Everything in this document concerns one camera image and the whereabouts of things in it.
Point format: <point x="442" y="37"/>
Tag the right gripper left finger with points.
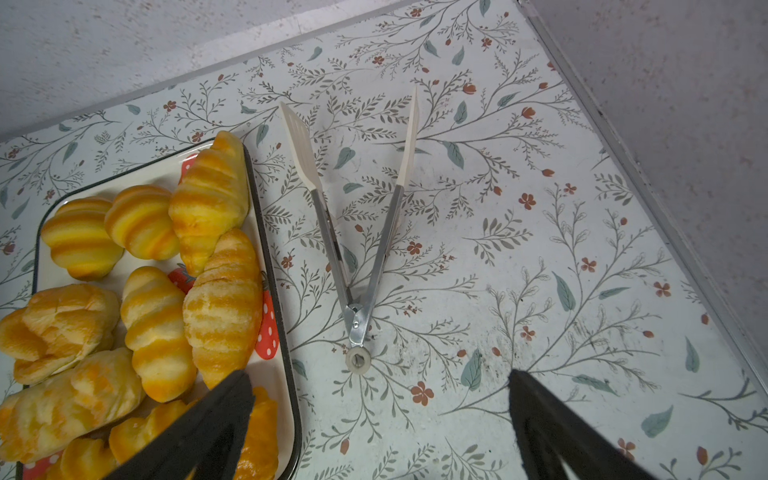
<point x="205" y="442"/>

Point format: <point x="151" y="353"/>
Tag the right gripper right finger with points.
<point x="553" y="439"/>

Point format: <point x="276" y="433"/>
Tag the croissant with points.
<point x="223" y="310"/>
<point x="211" y="199"/>

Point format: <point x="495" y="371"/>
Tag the bread roll centre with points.
<point x="151" y="311"/>

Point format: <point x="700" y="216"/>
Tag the flaky pastry bread left front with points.
<point x="44" y="418"/>

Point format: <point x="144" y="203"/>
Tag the knotted bread left middle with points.
<point x="57" y="329"/>

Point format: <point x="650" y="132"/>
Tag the small bread roll back middle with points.
<point x="138" y="221"/>

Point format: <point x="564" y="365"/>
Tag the small bread roll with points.
<point x="138" y="221"/>
<point x="78" y="240"/>

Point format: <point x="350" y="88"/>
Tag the small bread roll back left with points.
<point x="78" y="240"/>

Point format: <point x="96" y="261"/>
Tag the white tray with black rim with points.
<point x="269" y="365"/>

